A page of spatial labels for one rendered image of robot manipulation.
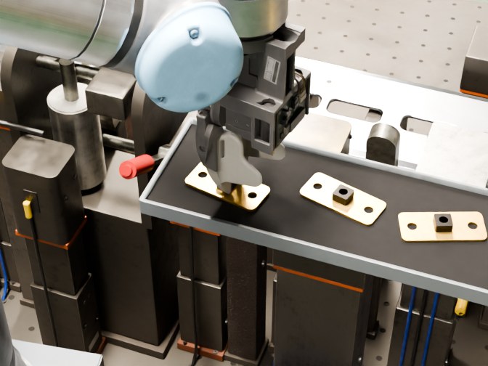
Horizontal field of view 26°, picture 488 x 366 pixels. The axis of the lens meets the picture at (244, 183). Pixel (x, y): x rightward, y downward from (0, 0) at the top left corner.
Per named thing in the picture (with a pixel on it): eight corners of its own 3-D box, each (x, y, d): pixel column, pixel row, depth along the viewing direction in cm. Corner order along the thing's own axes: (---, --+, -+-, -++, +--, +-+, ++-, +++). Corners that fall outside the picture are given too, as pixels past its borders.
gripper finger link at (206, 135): (208, 179, 101) (210, 106, 96) (194, 173, 102) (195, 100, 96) (234, 154, 105) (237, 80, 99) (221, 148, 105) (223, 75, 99)
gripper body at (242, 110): (270, 163, 97) (273, 58, 89) (192, 131, 100) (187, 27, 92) (310, 117, 102) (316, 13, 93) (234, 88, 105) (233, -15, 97)
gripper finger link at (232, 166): (253, 225, 104) (257, 152, 98) (202, 203, 106) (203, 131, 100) (269, 208, 106) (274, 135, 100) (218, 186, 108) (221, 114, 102)
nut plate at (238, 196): (271, 190, 108) (271, 181, 108) (253, 213, 106) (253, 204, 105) (202, 162, 112) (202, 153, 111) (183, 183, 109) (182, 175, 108)
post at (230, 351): (269, 343, 152) (274, 133, 124) (257, 369, 148) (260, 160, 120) (236, 333, 153) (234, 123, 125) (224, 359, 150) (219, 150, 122)
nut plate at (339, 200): (388, 205, 107) (388, 197, 106) (369, 228, 105) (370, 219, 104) (316, 173, 110) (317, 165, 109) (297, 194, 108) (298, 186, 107)
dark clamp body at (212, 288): (245, 317, 156) (245, 119, 129) (216, 380, 148) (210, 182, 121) (199, 303, 157) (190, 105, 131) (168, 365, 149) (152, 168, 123)
